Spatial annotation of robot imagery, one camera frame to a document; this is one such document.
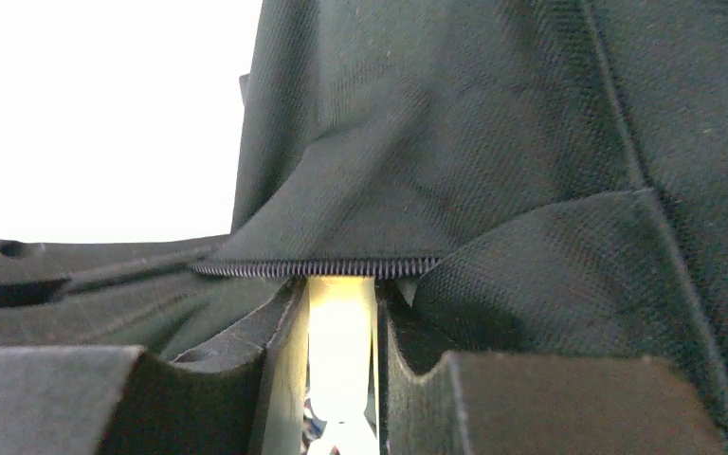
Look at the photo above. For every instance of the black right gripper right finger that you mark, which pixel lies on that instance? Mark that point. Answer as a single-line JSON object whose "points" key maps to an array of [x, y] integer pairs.
{"points": [[439, 400]]}

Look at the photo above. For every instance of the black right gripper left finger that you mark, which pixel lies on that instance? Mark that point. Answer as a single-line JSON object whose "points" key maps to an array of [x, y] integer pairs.
{"points": [[240, 392]]}

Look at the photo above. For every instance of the black fabric backpack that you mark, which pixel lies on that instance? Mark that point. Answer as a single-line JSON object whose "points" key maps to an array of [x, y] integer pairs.
{"points": [[535, 177]]}

